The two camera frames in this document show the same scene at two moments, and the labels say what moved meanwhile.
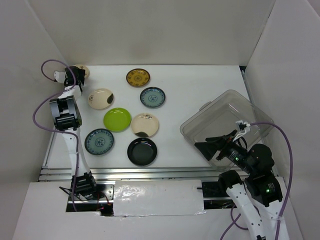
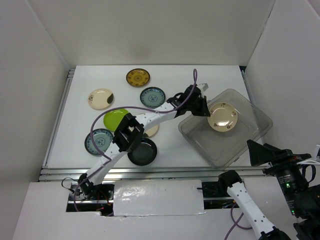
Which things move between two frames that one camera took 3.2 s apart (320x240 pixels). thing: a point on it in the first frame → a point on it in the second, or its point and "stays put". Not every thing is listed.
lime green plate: x=117 y=119 stays put
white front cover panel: x=155 y=197 stays put
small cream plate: x=84 y=67 → x=222 y=117
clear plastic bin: x=230 y=111 stays put
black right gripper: x=221 y=142 → x=258 y=152
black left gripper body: x=81 y=73 → x=190 y=104
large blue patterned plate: x=152 y=97 stays put
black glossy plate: x=142 y=151 stays put
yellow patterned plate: x=138 y=77 stays put
